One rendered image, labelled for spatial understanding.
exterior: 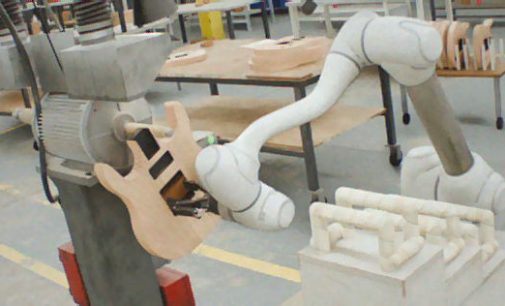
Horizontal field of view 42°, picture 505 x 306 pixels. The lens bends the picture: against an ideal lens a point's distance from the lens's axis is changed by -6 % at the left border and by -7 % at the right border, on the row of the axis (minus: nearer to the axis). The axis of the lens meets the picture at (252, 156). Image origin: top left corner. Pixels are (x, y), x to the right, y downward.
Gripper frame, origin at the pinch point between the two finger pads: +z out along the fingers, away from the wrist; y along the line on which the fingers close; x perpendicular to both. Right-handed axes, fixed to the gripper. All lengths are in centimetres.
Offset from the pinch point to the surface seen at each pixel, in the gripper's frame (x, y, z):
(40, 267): -114, 13, 230
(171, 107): 20.7, 13.0, 1.9
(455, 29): -151, 351, 108
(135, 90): 37.8, -2.0, -10.5
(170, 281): -45, -3, 33
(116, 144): 16.2, -0.2, 17.9
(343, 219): 20, -15, -76
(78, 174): 10.4, -9.8, 32.8
